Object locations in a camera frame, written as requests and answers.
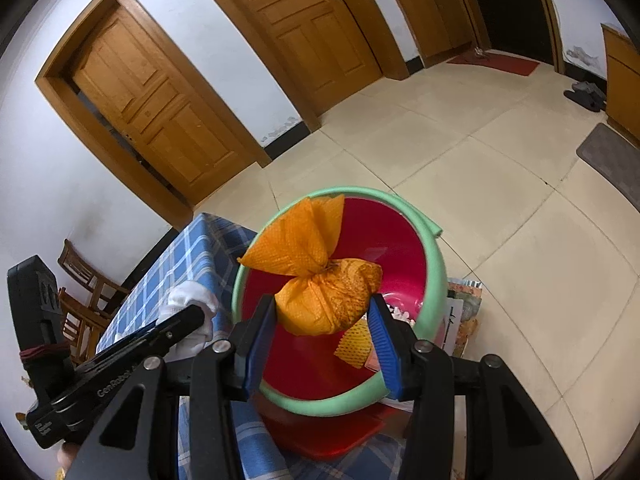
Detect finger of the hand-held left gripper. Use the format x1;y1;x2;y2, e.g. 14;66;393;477
115;304;207;361

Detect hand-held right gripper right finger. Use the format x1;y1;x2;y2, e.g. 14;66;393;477
367;294;598;480

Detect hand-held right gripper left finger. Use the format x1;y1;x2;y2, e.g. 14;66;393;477
65;295;278;480

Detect white cloth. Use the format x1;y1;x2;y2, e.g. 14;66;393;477
159;282;221;362

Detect orange mesh bag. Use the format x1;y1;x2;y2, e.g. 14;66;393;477
238;193;384;336

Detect red bucket with green rim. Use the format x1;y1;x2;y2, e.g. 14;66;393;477
232;186;447;462

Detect person's left hand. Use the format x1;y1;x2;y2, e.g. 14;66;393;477
56;443;82;480

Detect yellow foam fruit net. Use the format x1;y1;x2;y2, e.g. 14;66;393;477
333;322;374;371

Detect wooden chair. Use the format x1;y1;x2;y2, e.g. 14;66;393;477
56;286;117;367
57;238;132;307

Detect blue plaid tablecloth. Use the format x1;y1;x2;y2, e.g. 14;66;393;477
94;212;418;480

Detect printed paper bag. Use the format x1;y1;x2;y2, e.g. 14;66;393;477
439;276;485;359

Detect wooden panel door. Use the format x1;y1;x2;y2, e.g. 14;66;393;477
35;0;274;232

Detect grey floor mat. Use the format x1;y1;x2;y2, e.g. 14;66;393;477
575;123;640;202

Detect red doormat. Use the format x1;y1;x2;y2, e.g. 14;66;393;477
446;52;541;78

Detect grey slippers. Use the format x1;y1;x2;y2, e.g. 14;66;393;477
563;81;609;113

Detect wooden door with metal latch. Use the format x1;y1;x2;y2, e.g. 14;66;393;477
180;0;412;134

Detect wooden side cabinet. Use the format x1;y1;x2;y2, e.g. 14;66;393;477
601;23;640;147

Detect black entrance door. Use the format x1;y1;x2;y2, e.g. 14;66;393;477
459;0;567;75

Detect wooden wall cabinet panel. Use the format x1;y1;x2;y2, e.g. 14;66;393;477
384;0;474;69

